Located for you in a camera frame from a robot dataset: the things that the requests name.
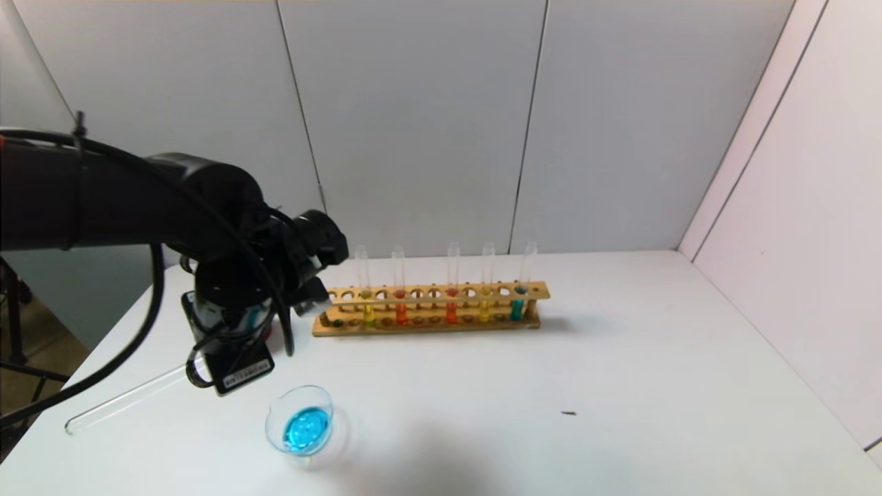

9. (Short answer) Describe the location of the glass test tube yellow pigment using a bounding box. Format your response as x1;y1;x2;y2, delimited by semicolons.
478;242;495;324
354;245;378;329

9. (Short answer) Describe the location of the glass test tube blue pigment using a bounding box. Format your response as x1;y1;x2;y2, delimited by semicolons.
64;362;204;436

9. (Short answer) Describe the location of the glass test tube orange pigment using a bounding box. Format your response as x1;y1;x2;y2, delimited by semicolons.
444;241;461;325
391;245;409;327

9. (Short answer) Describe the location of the wooden test tube rack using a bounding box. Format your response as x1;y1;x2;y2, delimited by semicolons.
314;281;551;338

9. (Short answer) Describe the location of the glass test tube teal pigment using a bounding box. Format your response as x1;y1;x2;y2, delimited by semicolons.
509;241;538;322

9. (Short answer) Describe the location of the clear glass dish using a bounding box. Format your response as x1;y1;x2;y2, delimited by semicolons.
265;384;340;461

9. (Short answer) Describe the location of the black metal stand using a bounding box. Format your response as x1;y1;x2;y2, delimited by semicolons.
0;256;71;448

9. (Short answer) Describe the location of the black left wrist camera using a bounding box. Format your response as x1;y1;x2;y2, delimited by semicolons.
279;209;350;319

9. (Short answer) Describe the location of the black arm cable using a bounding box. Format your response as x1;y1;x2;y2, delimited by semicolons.
0;110;297;431

